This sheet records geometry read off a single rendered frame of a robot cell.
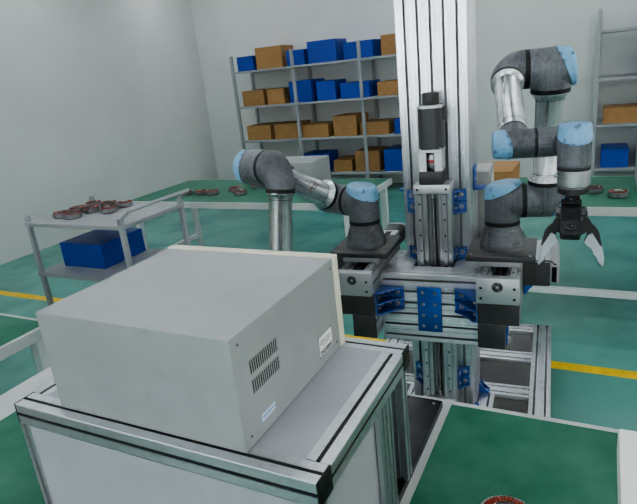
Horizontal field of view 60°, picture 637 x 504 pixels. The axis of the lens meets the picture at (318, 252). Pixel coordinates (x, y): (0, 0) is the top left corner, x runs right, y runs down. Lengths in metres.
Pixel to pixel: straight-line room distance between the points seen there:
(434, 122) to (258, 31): 7.18
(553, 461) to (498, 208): 0.83
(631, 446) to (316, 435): 0.46
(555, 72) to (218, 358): 1.35
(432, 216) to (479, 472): 1.00
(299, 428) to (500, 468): 0.63
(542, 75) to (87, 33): 6.84
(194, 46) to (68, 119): 2.83
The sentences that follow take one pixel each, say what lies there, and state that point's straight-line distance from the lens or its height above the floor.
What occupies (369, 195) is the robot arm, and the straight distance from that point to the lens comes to 2.03.
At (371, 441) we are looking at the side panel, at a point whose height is 1.02.
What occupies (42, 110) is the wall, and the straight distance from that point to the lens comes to 7.46.
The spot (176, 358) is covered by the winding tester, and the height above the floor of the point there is 1.27.
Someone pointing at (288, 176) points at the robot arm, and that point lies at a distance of 1.77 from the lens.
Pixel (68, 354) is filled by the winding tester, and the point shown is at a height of 1.24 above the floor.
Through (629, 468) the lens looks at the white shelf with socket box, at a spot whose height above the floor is 1.20.
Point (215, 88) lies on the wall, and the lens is 9.56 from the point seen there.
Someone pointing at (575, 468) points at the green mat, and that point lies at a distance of 1.50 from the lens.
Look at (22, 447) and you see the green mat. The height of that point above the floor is 0.75.
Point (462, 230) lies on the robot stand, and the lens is 2.19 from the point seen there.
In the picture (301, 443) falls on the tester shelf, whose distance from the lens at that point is 0.95.
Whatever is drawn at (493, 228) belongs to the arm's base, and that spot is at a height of 1.12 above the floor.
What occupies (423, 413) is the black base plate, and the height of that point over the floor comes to 0.77.
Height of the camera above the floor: 1.68
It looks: 18 degrees down
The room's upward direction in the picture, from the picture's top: 6 degrees counter-clockwise
